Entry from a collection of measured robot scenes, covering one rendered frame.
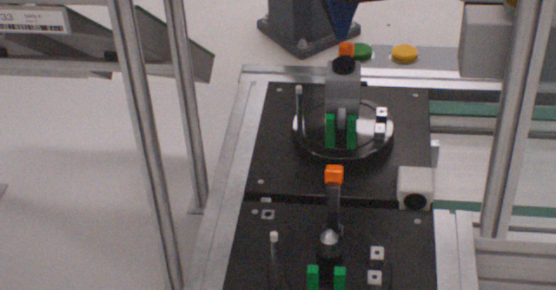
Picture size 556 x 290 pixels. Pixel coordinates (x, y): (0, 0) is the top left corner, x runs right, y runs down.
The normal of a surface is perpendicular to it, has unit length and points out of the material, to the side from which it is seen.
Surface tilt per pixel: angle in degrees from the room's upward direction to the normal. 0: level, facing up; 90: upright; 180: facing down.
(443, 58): 0
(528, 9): 90
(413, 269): 0
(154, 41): 90
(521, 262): 90
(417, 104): 0
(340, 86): 90
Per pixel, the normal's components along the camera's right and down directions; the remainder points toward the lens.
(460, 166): -0.04, -0.77
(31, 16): -0.12, 0.64
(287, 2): -0.81, 0.40
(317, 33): 0.58, 0.50
